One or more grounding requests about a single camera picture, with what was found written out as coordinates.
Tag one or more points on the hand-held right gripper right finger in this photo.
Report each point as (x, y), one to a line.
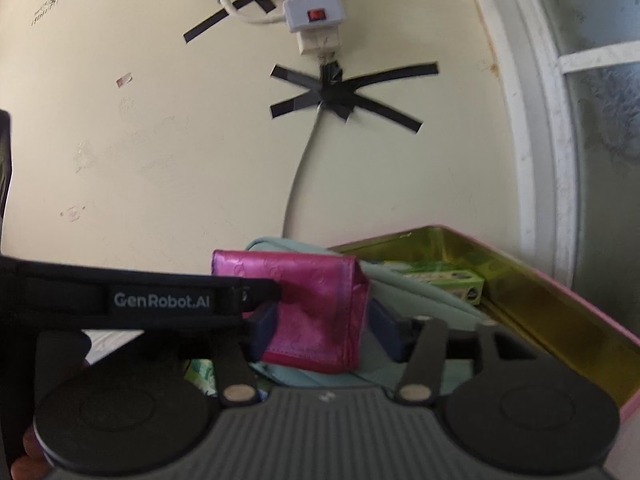
(387, 337)

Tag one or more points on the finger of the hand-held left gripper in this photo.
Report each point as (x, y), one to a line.
(257, 292)

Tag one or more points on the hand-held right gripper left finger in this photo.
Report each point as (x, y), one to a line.
(262, 335)

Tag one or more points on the mint green fabric pouch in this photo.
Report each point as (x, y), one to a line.
(425, 300)

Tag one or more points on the shiny pink wallet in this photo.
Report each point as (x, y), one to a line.
(310, 305)

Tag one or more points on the green wipes packet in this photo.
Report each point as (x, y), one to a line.
(202, 375)

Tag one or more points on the green medicine box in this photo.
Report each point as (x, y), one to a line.
(450, 280)

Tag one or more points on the pink biscuit tin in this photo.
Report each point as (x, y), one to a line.
(550, 320)

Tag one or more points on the person's left hand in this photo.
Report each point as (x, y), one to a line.
(30, 465)

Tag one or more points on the black tape cross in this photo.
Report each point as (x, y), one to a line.
(335, 95)

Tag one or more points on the white framed frosted window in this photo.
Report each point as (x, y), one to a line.
(530, 110)

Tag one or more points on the black tape strips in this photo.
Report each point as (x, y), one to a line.
(210, 22)

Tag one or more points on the white power strip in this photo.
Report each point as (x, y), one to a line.
(300, 15)

